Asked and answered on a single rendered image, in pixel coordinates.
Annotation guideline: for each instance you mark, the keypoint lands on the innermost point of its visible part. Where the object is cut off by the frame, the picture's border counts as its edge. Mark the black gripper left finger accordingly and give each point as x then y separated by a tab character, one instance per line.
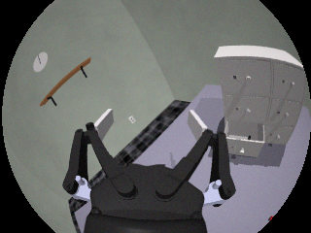
76	179

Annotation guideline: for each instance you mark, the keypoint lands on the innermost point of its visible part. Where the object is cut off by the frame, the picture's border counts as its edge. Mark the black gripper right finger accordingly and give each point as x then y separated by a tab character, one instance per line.
221	186

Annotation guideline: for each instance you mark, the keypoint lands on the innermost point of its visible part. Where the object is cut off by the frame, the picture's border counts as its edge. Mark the small white chest of drawers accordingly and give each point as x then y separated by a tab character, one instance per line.
255	52

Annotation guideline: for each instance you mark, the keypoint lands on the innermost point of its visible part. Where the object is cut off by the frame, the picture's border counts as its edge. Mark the grey drawer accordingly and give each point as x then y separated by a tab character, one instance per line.
288	81
237	136
277	133
281	109
246	76
256	107

